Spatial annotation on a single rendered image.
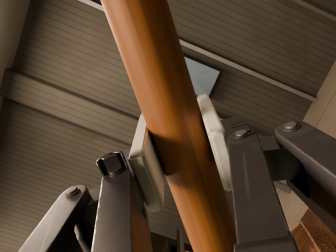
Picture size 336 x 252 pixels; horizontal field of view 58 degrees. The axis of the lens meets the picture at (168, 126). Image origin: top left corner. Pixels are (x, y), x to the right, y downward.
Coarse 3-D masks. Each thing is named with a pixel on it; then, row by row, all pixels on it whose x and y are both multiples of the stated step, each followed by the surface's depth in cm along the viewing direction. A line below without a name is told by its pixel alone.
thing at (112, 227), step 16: (96, 160) 13; (112, 160) 13; (112, 176) 13; (128, 176) 12; (112, 192) 11; (128, 192) 11; (112, 208) 10; (128, 208) 10; (144, 208) 13; (96, 224) 10; (112, 224) 9; (128, 224) 9; (144, 224) 12; (96, 240) 9; (112, 240) 9; (128, 240) 8; (144, 240) 10
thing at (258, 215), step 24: (240, 144) 12; (240, 168) 10; (264, 168) 10; (240, 192) 9; (264, 192) 8; (240, 216) 8; (264, 216) 8; (240, 240) 7; (264, 240) 6; (288, 240) 6
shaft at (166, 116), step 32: (128, 0) 13; (160, 0) 14; (128, 32) 14; (160, 32) 14; (128, 64) 14; (160, 64) 14; (160, 96) 14; (192, 96) 15; (160, 128) 15; (192, 128) 15; (160, 160) 17; (192, 160) 16; (192, 192) 16; (224, 192) 18; (192, 224) 17; (224, 224) 17
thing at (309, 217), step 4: (308, 208) 213; (308, 212) 211; (312, 212) 207; (304, 216) 214; (308, 216) 210; (312, 216) 206; (316, 216) 202; (300, 220) 216; (304, 220) 212; (308, 220) 208; (312, 220) 205; (316, 220) 201; (320, 220) 198; (312, 224) 203; (316, 224) 200; (320, 224) 196; (324, 224) 193; (324, 228) 192; (328, 228) 188; (304, 232) 208; (324, 232) 190; (328, 232) 187; (332, 232) 184; (328, 236) 186; (332, 236) 183; (332, 240) 182
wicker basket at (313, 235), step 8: (304, 224) 190; (296, 232) 195; (312, 232) 184; (320, 232) 189; (296, 240) 197; (304, 240) 197; (312, 240) 176; (320, 240) 180; (328, 240) 183; (304, 248) 199; (312, 248) 194; (320, 248) 170; (328, 248) 175
